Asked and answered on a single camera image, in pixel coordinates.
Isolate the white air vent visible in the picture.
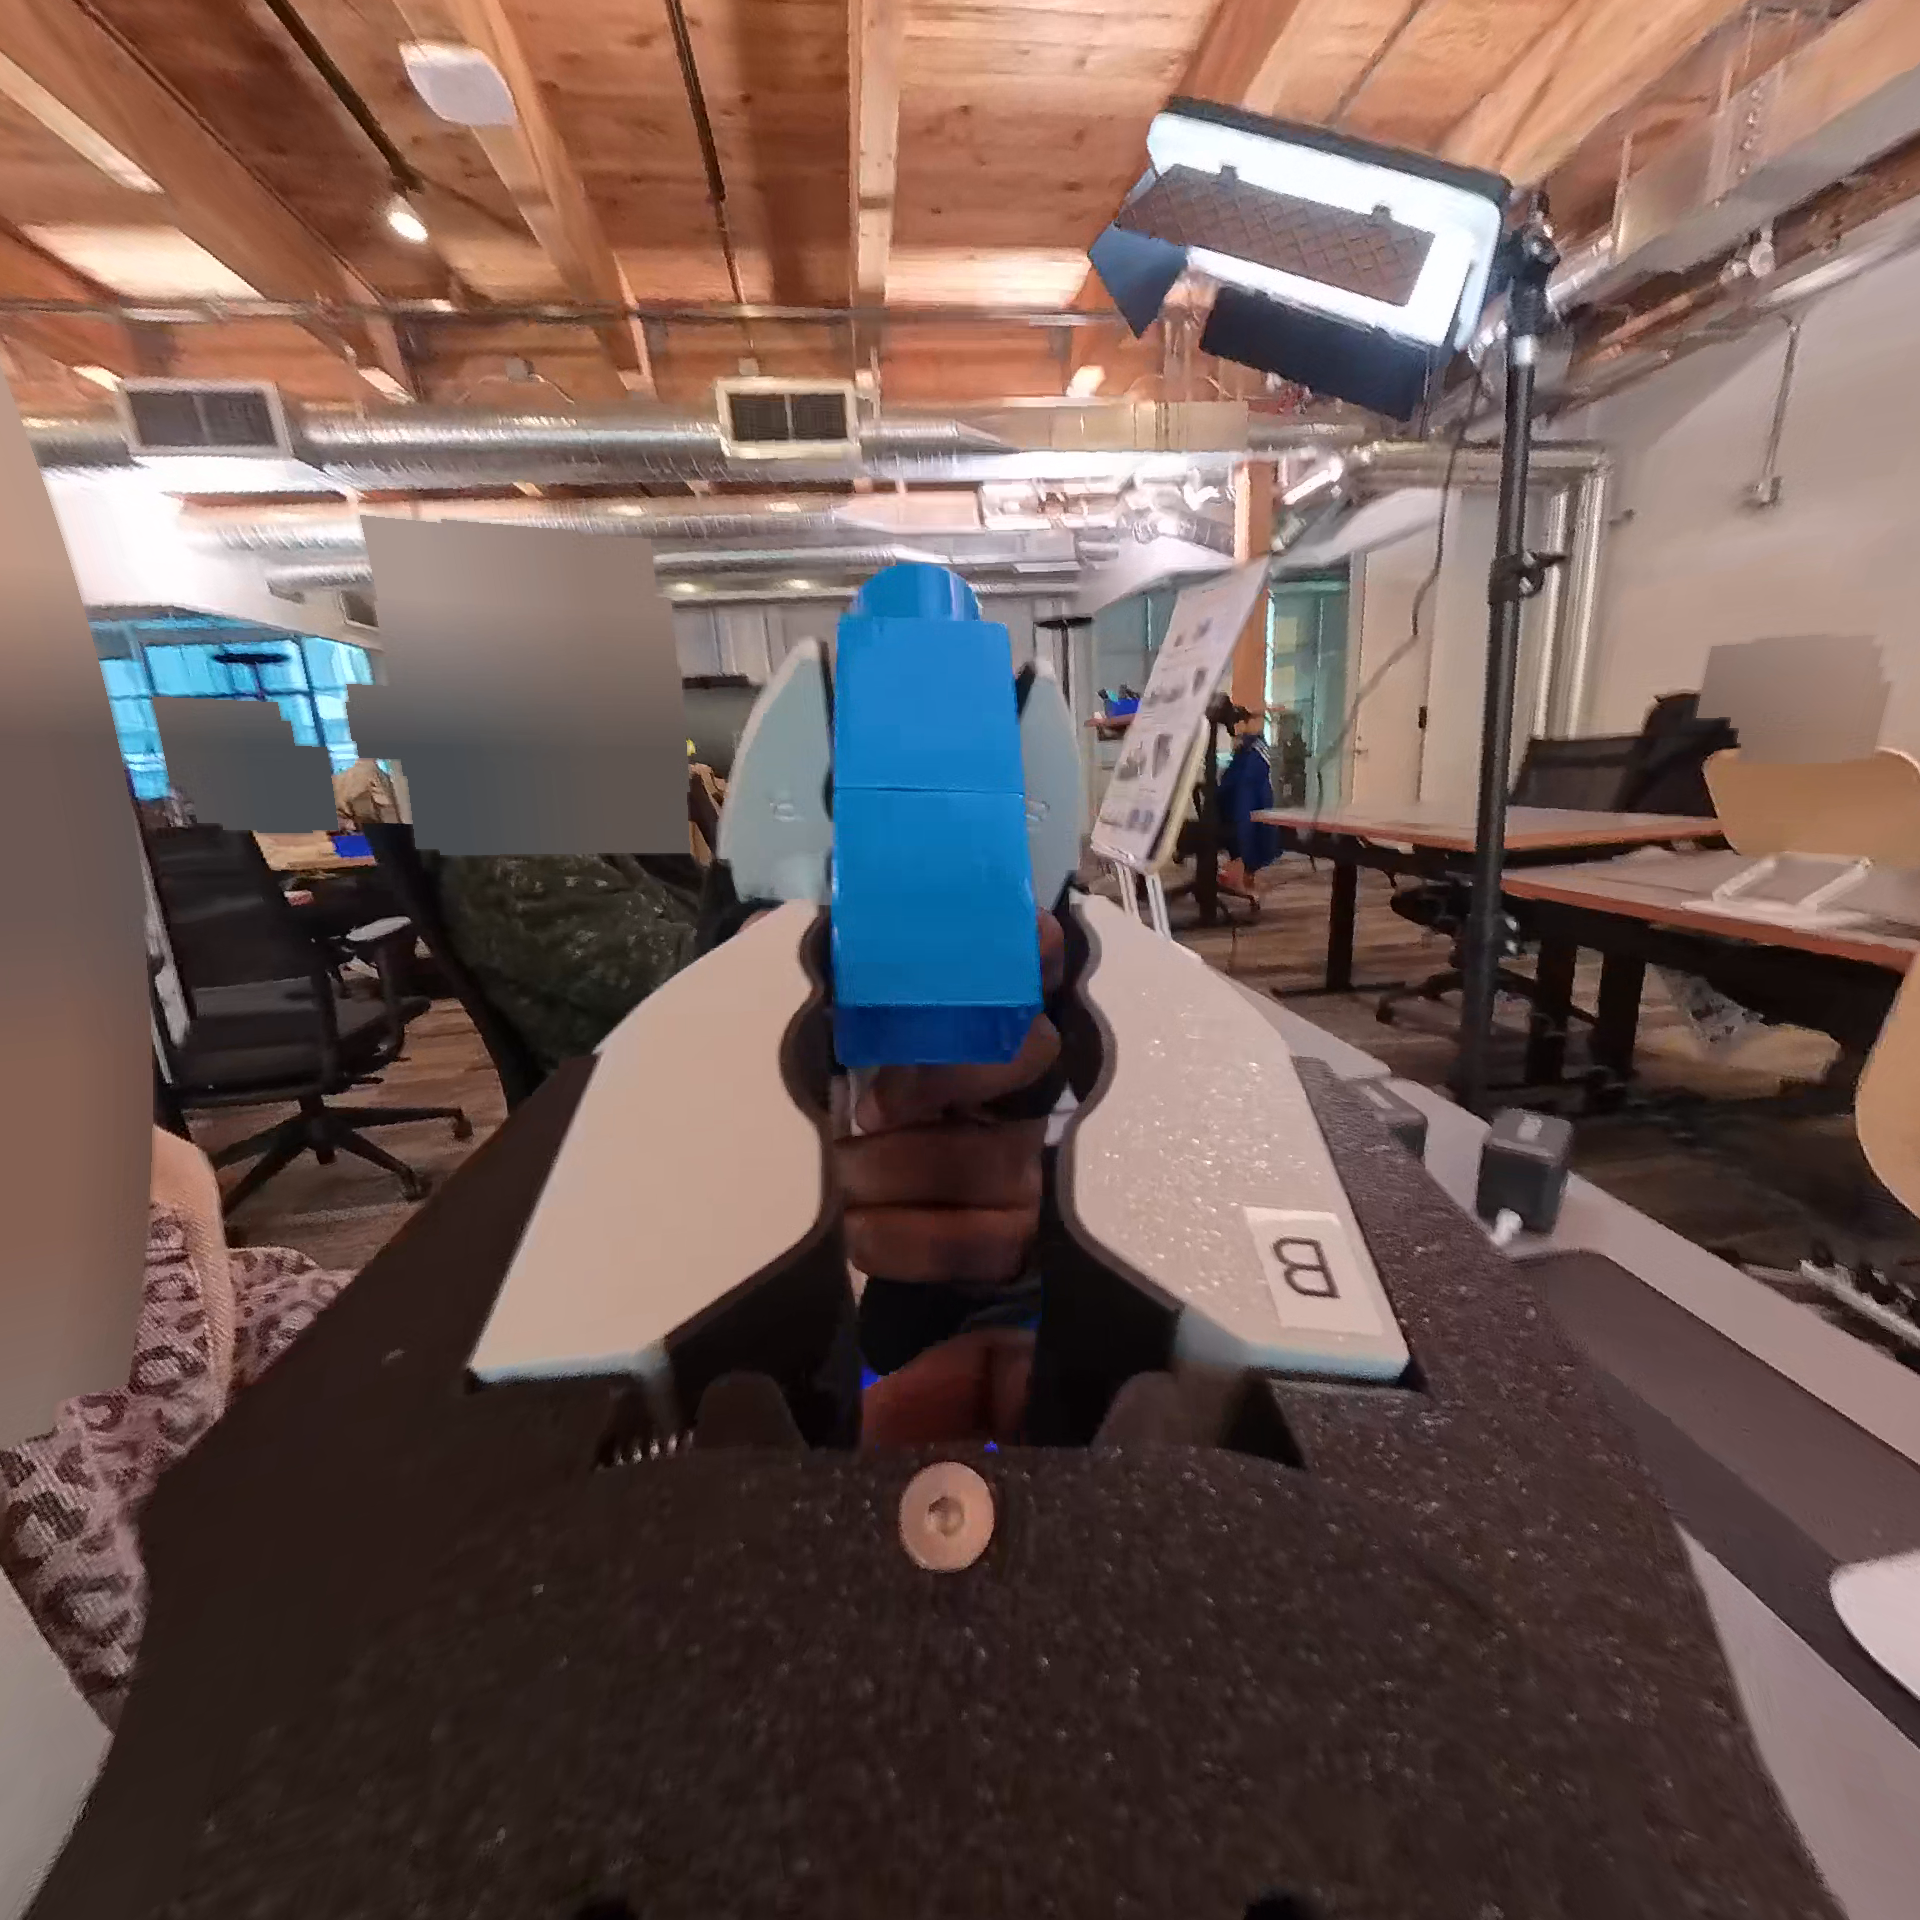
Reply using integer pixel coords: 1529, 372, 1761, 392
119, 376, 296, 460
716, 374, 861, 460

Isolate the blue mega block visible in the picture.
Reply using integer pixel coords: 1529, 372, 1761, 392
829, 564, 1025, 800
827, 778, 1047, 1070

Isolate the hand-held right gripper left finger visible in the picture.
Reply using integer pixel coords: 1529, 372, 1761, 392
464, 896, 864, 1454

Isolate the person's right hand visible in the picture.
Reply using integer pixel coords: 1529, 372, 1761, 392
867, 1333, 1041, 1451

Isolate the printed instruction sheet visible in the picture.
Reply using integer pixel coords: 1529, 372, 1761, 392
1089, 560, 1273, 875

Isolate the LED light panel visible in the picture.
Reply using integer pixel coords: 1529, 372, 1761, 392
1089, 93, 1513, 426

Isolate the person's left hand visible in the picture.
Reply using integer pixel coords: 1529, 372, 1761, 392
829, 901, 1071, 1310

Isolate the instruction poster on stand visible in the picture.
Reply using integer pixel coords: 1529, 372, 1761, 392
1851, 959, 1920, 1221

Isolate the wooden office desk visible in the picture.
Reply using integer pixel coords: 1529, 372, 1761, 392
1249, 800, 1730, 1003
1497, 856, 1920, 1103

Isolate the black office chair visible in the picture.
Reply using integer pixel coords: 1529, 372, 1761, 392
1505, 692, 1744, 902
139, 823, 481, 1205

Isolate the wooden backing board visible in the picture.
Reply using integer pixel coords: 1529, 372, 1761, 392
1698, 746, 1920, 890

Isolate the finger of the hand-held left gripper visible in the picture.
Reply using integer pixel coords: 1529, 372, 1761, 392
717, 637, 839, 914
1017, 655, 1085, 909

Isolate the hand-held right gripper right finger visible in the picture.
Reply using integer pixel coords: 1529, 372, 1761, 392
1036, 896, 1415, 1454

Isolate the white ceiling device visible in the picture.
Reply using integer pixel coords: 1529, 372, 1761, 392
396, 39, 522, 131

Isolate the silver ventilation duct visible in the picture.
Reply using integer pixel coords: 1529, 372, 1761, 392
31, 403, 1615, 519

